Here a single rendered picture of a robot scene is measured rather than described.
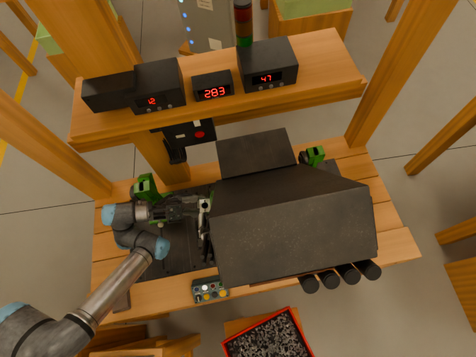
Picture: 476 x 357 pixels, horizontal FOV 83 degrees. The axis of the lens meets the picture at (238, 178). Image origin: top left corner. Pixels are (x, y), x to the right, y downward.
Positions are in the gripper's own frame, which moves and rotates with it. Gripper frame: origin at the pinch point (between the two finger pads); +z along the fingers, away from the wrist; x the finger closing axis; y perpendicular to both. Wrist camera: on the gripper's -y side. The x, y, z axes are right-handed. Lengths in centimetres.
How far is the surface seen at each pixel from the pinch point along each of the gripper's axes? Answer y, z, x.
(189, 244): -17.2, -4.9, -27.4
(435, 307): -14, 161, -99
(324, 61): 15, 38, 51
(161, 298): -5.2, -19.1, -45.1
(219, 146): -9.7, 9.0, 20.5
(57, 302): -101, -101, -112
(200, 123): 8.5, -1.1, 31.6
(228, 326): 4, 9, -58
